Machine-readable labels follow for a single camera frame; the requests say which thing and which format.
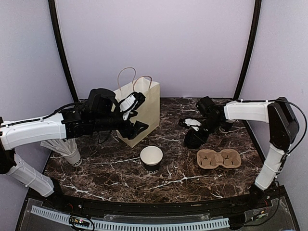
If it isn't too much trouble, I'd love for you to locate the cream paper bag with handles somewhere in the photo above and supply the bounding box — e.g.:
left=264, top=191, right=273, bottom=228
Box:
left=115, top=76, right=160, bottom=148

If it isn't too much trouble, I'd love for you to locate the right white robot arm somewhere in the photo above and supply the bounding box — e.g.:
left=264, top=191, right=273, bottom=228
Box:
left=184, top=96, right=299, bottom=209

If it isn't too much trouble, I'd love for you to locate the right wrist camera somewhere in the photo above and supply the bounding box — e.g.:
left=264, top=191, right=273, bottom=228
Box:
left=178, top=118, right=201, bottom=131

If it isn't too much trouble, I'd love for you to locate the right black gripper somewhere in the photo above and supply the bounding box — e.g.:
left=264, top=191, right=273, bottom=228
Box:
left=190, top=117, right=223, bottom=144

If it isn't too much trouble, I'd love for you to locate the black corner post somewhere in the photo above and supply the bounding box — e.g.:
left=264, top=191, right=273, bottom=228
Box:
left=48, top=0, right=79, bottom=102
left=233, top=0, right=262, bottom=99

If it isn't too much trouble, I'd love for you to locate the left black corner post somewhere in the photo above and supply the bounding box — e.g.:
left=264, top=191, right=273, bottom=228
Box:
left=48, top=0, right=79, bottom=102

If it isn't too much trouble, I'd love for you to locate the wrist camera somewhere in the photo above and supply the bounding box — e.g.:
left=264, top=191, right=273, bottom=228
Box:
left=119, top=92, right=146, bottom=121
left=178, top=118, right=201, bottom=131

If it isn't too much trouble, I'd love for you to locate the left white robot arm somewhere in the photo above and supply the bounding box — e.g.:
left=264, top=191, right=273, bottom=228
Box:
left=0, top=88, right=148, bottom=210

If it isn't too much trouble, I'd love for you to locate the grey slotted cable duct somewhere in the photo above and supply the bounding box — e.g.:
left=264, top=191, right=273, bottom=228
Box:
left=30, top=205, right=230, bottom=231

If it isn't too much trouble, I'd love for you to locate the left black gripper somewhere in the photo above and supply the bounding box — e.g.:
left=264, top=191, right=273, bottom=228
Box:
left=92, top=104, right=149, bottom=139

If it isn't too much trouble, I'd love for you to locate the single black paper coffee cup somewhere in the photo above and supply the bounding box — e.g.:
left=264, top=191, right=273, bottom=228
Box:
left=140, top=146, right=163, bottom=174

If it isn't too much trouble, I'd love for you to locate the white cup holding straws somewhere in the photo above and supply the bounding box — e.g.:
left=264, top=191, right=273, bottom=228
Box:
left=64, top=147, right=82, bottom=167

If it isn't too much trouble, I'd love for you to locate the brown pulp cup carrier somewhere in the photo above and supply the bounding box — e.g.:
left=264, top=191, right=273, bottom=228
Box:
left=196, top=149, right=242, bottom=169

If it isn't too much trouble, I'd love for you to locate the stack of black coffee lids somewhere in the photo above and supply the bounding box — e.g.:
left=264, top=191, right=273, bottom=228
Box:
left=184, top=130, right=205, bottom=149

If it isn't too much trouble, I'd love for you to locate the right black corner post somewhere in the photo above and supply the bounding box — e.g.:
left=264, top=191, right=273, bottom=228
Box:
left=233, top=0, right=262, bottom=99

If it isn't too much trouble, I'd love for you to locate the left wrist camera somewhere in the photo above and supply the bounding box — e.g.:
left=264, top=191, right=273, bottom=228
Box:
left=119, top=92, right=146, bottom=121

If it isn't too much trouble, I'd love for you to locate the black front frame rail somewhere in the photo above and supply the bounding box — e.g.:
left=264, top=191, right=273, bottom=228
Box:
left=24, top=185, right=284, bottom=217

